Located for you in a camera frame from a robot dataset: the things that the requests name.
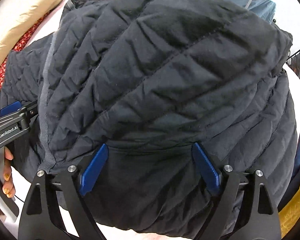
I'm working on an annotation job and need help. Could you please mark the left hand yellow nails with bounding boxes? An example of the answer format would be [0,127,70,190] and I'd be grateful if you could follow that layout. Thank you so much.
[0,147,16,214]

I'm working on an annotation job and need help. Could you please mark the red patterned garment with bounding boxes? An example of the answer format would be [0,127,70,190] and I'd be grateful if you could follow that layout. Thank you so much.
[0,11,52,106]

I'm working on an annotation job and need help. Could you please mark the tan folded coat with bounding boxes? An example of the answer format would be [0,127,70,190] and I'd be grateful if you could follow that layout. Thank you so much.
[0,0,62,65]

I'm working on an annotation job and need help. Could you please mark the mustard yellow jacket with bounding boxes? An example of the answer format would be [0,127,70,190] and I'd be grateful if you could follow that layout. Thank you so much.
[279,187,300,239]

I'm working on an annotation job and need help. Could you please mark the black quilted puffer jacket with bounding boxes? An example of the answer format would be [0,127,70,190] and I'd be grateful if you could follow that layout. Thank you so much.
[0,0,298,238]

